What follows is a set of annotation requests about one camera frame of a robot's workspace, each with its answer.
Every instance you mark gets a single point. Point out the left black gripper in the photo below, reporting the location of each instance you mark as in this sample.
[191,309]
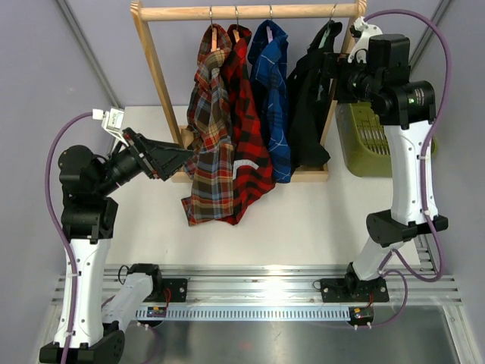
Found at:
[160,159]

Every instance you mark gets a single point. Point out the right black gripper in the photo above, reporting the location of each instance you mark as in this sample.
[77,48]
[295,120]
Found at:
[336,65]

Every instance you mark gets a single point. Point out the mint green hanger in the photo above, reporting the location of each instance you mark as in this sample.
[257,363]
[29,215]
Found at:
[328,26]

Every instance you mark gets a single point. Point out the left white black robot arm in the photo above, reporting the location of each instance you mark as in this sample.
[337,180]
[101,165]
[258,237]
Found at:
[89,330]

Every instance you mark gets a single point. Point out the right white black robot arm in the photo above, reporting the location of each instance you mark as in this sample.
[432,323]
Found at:
[377,71]

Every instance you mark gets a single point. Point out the brown plaid shirt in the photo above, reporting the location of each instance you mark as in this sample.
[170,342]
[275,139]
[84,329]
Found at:
[208,117]

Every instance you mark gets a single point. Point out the blue plaid shirt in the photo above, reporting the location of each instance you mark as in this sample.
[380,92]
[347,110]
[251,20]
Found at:
[268,82]

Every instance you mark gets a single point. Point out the red black plaid shirt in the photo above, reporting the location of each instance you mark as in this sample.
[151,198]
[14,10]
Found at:
[252,167]

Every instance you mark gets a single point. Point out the lilac hanger of blue shirt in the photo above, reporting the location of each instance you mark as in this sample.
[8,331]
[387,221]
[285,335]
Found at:
[268,28]

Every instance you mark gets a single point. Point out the wooden hanger of red shirt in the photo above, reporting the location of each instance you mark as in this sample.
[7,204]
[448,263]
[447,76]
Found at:
[236,28]

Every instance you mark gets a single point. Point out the wooden hanger of brown shirt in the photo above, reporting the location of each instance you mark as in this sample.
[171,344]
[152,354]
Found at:
[214,30]

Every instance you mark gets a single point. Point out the green plastic basket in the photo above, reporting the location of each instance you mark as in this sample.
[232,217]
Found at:
[371,149]

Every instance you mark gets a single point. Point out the wooden clothes rack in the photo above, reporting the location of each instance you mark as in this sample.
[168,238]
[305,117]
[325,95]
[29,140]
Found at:
[143,16]

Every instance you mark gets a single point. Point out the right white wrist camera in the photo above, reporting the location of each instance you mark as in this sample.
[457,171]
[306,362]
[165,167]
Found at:
[362,31]

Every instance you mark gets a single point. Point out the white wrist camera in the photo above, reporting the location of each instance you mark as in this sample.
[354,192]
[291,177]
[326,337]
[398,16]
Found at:
[362,31]
[111,122]

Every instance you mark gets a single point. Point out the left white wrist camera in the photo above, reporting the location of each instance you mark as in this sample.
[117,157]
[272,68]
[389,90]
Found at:
[111,122]

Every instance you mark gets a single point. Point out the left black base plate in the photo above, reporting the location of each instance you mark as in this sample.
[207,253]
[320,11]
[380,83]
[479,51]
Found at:
[175,289]

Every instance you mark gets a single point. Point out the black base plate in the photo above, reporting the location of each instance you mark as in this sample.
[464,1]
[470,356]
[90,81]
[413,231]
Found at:
[339,290]
[175,289]

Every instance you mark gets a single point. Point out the aluminium mounting rail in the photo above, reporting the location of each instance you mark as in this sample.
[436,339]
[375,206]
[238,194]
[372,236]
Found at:
[287,294]

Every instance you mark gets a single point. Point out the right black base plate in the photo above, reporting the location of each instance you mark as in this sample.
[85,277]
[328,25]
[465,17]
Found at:
[339,290]

